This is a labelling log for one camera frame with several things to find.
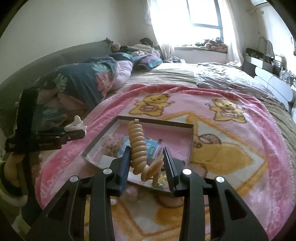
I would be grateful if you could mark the pink bear printed blanket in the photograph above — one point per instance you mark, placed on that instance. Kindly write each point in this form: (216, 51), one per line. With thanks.
(231, 143)

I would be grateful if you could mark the crumpled white sheet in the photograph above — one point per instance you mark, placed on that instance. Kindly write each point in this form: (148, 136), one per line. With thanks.
(226, 76)

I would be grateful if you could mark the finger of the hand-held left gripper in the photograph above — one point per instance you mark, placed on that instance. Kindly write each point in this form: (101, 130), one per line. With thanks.
(49, 134)
(67, 137)

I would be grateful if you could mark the person's left hand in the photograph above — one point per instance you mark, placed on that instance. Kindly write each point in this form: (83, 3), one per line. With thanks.
(12, 169)

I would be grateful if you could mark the white bed footboard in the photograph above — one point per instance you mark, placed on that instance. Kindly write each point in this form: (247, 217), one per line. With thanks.
(272, 85)

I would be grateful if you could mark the bed with beige sheet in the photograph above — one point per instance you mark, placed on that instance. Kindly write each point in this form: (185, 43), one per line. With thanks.
(175, 74)

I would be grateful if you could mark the fuzzy white flower hair clip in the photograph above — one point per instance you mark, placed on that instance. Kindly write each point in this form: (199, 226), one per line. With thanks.
(112, 146)

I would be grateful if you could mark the grey padded headboard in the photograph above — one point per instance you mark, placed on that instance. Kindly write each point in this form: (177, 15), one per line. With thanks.
(46, 55)

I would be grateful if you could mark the dark clothes pile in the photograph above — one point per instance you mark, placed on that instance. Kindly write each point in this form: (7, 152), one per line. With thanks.
(146, 41)

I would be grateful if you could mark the white sheer curtain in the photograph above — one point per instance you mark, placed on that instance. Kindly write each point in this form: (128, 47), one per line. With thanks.
(161, 27)
(233, 34)

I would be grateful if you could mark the black and white shelf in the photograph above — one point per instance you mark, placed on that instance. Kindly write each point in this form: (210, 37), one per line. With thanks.
(256, 59)

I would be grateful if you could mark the dark floral quilt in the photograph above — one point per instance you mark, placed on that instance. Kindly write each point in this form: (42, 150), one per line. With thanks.
(78, 78)

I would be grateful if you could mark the shallow grey cardboard box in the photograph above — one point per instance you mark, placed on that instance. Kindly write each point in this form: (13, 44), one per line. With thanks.
(179, 141)

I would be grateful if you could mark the pink pompom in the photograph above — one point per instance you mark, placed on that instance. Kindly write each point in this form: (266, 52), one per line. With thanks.
(132, 194)

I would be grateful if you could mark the purple pillow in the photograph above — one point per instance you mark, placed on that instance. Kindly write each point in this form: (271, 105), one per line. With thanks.
(149, 61)

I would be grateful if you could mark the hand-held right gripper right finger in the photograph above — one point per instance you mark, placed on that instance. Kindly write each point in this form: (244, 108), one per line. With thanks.
(168, 168)

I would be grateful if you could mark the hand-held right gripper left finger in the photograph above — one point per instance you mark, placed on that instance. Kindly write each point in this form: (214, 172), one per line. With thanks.
(123, 170)

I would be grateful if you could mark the window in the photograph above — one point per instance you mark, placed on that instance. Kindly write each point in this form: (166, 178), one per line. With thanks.
(203, 14)

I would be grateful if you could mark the clothes on window sill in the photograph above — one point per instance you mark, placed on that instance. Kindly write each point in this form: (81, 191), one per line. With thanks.
(214, 45)

